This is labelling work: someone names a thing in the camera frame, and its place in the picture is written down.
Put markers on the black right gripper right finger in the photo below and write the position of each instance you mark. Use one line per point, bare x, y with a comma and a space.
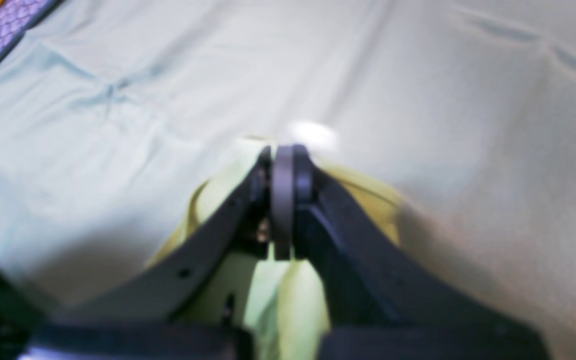
382, 304

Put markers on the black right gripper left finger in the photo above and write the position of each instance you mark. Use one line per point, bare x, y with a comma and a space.
190, 305

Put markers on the yellow-green T-shirt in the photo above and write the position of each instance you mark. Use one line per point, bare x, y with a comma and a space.
286, 307

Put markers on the grey-green table cloth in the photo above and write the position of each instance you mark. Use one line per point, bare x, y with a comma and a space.
123, 124

